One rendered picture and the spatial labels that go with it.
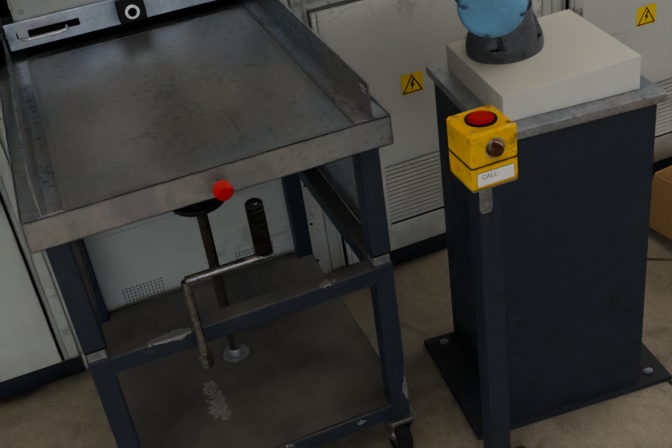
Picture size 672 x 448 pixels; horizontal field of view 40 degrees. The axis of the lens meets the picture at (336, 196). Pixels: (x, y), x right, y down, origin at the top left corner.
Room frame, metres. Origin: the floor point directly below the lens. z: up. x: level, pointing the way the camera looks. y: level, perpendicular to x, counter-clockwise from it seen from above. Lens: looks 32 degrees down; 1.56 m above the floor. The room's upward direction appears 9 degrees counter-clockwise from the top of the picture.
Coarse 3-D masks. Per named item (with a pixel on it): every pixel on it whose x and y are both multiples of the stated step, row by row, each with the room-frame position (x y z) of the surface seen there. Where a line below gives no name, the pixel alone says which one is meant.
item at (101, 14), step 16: (112, 0) 1.96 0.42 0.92; (144, 0) 1.98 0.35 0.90; (160, 0) 1.99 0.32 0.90; (176, 0) 2.00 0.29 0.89; (192, 0) 2.01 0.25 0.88; (208, 0) 2.02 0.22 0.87; (48, 16) 1.92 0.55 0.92; (64, 16) 1.93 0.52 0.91; (80, 16) 1.94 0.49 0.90; (96, 16) 1.95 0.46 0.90; (112, 16) 1.96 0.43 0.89; (16, 32) 1.90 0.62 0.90; (32, 32) 1.91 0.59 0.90; (64, 32) 1.93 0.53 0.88; (80, 32) 1.94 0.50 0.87; (16, 48) 1.90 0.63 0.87
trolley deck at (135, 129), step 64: (64, 64) 1.82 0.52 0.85; (128, 64) 1.77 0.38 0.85; (192, 64) 1.72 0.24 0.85; (256, 64) 1.67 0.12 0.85; (64, 128) 1.52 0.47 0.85; (128, 128) 1.48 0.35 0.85; (192, 128) 1.44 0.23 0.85; (256, 128) 1.40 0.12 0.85; (320, 128) 1.36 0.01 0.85; (384, 128) 1.37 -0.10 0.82; (64, 192) 1.28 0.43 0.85; (128, 192) 1.25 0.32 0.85; (192, 192) 1.28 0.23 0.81
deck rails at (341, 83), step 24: (264, 0) 1.94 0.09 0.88; (264, 24) 1.87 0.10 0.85; (288, 24) 1.78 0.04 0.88; (288, 48) 1.72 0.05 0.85; (312, 48) 1.64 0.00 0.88; (24, 72) 1.80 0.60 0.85; (312, 72) 1.59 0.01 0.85; (336, 72) 1.52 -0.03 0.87; (24, 96) 1.68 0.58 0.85; (336, 96) 1.47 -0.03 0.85; (360, 96) 1.41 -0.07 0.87; (24, 120) 1.57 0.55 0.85; (360, 120) 1.36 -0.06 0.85; (24, 144) 1.38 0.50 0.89; (48, 168) 1.36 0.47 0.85; (48, 192) 1.28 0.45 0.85
